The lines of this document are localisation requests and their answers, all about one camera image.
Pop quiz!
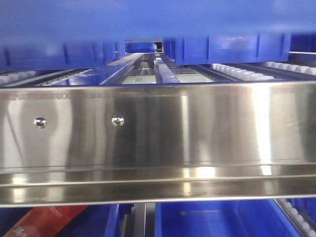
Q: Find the steel dome bolt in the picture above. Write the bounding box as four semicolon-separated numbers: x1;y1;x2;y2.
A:
34;117;47;129
111;115;124;126

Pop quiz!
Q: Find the white roller track lower right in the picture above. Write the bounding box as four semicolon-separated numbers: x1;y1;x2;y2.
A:
275;198;316;237

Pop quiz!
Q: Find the white roller track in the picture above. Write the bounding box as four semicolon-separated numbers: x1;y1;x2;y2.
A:
211;63;275;81
275;198;316;237
0;71;37;84
155;58;180;83

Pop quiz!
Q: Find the white roller track centre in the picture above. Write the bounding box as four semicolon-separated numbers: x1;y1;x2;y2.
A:
155;58;180;83

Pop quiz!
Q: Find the blue bin lower shelf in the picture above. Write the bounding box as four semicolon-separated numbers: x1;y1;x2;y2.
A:
155;199;299;237

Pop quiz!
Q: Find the stainless steel front rail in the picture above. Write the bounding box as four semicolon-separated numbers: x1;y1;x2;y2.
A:
0;81;316;207

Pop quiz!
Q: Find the white roller track left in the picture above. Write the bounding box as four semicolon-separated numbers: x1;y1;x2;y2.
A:
0;71;37;84

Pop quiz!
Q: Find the right steel dome bolt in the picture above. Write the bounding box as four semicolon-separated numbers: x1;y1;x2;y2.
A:
111;115;124;126

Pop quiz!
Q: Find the large blue plastic bin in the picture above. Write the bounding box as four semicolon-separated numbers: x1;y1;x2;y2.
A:
0;0;316;71

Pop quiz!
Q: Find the left steel dome bolt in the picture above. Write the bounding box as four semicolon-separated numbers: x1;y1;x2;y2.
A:
34;117;47;129

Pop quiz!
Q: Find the red cardboard box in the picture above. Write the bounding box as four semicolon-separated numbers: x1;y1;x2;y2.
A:
4;205;87;237

